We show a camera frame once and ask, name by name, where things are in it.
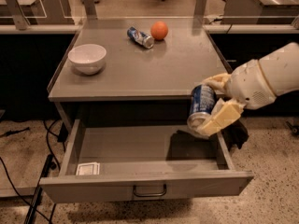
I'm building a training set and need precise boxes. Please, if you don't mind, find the black floor cable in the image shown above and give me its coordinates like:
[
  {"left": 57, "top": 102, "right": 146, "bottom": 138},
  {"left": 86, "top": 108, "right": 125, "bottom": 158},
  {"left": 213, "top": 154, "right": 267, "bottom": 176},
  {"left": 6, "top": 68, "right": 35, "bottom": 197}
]
[{"left": 0, "top": 119, "right": 64, "bottom": 224}]

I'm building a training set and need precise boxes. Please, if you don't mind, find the black power strip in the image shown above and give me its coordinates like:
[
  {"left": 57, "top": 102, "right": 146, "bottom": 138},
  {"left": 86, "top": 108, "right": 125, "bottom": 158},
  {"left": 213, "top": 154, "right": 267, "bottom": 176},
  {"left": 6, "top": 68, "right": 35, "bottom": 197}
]
[{"left": 23, "top": 154, "right": 56, "bottom": 224}]

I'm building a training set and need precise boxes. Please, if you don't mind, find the grey background desk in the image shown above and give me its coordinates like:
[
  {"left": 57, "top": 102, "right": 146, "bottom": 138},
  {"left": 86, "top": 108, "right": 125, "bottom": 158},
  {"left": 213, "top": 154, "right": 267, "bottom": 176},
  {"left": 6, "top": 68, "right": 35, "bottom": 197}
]
[
  {"left": 221, "top": 0, "right": 299, "bottom": 24},
  {"left": 0, "top": 0, "right": 74, "bottom": 25}
]

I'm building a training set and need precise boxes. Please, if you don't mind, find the orange fruit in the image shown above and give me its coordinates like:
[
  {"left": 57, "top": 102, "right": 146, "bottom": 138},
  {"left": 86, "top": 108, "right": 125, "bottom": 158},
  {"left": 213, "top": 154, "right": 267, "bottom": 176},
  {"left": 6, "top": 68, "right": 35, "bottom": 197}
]
[{"left": 150, "top": 21, "right": 168, "bottom": 40}]

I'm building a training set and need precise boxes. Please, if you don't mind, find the crushed blue soda can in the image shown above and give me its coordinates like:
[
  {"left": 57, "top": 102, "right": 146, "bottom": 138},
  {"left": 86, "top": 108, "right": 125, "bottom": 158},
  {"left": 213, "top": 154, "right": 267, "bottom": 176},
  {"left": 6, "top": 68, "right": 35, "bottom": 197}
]
[{"left": 127, "top": 27, "right": 154, "bottom": 49}]

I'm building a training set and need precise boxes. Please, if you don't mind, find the white ceramic bowl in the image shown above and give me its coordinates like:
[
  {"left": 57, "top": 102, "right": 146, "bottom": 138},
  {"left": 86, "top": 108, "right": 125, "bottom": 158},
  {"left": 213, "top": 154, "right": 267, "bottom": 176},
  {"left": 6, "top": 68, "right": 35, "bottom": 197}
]
[{"left": 68, "top": 44, "right": 107, "bottom": 75}]

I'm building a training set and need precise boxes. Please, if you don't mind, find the grey metal post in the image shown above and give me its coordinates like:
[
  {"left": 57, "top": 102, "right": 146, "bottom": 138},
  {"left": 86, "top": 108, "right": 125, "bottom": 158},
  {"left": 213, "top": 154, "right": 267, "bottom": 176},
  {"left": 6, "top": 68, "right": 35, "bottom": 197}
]
[
  {"left": 194, "top": 0, "right": 207, "bottom": 19},
  {"left": 83, "top": 0, "right": 97, "bottom": 20},
  {"left": 5, "top": 0, "right": 30, "bottom": 30}
]

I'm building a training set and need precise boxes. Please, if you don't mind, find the black drawer handle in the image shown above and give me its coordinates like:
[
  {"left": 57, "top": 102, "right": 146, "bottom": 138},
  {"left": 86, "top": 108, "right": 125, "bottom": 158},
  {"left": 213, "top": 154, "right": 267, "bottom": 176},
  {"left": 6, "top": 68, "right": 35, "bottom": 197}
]
[{"left": 133, "top": 184, "right": 167, "bottom": 198}]

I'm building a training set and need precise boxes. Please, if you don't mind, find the black cloth behind cabinet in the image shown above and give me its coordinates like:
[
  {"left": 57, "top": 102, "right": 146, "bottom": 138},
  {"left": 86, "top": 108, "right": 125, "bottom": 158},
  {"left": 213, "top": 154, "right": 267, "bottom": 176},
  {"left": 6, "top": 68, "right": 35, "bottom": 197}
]
[{"left": 221, "top": 120, "right": 249, "bottom": 149}]

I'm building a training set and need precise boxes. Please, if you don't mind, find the grey metal cabinet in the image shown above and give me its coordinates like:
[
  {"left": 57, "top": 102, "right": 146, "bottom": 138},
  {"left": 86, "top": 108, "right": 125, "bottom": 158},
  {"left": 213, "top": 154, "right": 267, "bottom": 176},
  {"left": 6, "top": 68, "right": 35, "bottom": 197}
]
[{"left": 49, "top": 18, "right": 227, "bottom": 130}]

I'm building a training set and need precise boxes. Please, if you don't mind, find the blue pepsi can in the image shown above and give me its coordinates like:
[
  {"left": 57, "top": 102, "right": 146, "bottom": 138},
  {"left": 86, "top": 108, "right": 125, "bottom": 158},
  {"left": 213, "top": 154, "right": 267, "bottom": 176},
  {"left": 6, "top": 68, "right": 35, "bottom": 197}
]
[{"left": 187, "top": 84, "right": 216, "bottom": 137}]

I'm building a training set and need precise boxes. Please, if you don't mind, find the open grey top drawer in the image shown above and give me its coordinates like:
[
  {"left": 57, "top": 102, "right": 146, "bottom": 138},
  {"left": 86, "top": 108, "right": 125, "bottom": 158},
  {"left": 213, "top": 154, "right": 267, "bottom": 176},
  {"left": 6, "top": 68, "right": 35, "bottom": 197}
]
[{"left": 40, "top": 119, "right": 253, "bottom": 203}]

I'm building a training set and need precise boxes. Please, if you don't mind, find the middle grey metal post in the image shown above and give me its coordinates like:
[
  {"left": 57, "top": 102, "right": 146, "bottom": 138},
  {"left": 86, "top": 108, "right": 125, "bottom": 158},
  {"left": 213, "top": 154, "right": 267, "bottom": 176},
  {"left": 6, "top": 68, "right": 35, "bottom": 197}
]
[{"left": 83, "top": 0, "right": 97, "bottom": 20}]

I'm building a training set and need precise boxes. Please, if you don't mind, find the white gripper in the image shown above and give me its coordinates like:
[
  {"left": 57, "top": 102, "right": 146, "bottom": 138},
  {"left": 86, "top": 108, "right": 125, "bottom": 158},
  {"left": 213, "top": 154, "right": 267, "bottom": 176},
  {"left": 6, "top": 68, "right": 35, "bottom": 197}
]
[{"left": 196, "top": 60, "right": 277, "bottom": 136}]

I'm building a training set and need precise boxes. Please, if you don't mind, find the white card in drawer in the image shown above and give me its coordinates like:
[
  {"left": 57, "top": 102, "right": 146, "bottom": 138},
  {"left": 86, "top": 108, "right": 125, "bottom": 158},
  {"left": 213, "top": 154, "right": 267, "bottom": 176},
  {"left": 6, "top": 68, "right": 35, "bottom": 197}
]
[{"left": 76, "top": 162, "right": 100, "bottom": 175}]

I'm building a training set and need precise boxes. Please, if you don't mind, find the left grey metal post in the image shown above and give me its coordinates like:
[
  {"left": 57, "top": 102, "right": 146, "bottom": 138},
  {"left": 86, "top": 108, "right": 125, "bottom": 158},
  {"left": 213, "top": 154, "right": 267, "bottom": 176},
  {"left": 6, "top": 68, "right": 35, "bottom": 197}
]
[{"left": 5, "top": 0, "right": 30, "bottom": 30}]

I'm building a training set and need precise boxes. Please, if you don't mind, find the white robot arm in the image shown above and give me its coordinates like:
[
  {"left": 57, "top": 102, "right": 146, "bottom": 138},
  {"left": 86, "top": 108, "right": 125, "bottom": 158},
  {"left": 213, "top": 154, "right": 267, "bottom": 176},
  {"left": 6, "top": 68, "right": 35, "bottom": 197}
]
[{"left": 195, "top": 42, "right": 299, "bottom": 136}]

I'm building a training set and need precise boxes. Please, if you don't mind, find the right grey metal post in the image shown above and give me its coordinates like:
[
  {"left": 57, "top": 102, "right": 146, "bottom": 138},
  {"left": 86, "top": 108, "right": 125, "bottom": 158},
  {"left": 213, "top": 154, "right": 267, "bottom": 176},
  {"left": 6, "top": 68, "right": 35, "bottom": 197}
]
[{"left": 194, "top": 0, "right": 207, "bottom": 19}]

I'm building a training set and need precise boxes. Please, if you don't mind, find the grey background desk right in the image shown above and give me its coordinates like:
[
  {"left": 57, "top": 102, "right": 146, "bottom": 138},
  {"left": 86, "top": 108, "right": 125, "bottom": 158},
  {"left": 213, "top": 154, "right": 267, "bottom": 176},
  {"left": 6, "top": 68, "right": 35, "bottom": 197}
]
[{"left": 221, "top": 0, "right": 299, "bottom": 24}]

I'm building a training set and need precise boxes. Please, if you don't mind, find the grey background desk left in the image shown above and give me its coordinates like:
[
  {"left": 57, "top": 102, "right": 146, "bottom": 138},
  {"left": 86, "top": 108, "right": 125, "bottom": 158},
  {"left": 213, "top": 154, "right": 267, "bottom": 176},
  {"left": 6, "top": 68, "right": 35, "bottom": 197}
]
[{"left": 0, "top": 0, "right": 74, "bottom": 25}]

